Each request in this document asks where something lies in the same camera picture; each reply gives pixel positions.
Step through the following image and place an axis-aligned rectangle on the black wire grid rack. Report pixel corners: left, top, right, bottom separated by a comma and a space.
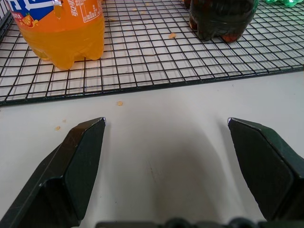
0, 0, 304, 107

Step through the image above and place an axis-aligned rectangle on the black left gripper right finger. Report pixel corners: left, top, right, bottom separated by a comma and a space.
227, 117, 304, 222

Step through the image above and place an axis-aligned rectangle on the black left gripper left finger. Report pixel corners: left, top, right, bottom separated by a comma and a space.
0, 117, 106, 228

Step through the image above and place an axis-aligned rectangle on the dark cola bottle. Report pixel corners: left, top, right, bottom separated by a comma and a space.
189, 0, 255, 43

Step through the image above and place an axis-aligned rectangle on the green soda bottle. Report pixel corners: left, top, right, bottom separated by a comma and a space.
264, 0, 304, 6

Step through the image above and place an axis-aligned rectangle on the orange soda bottle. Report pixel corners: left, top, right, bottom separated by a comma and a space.
5, 0, 105, 70

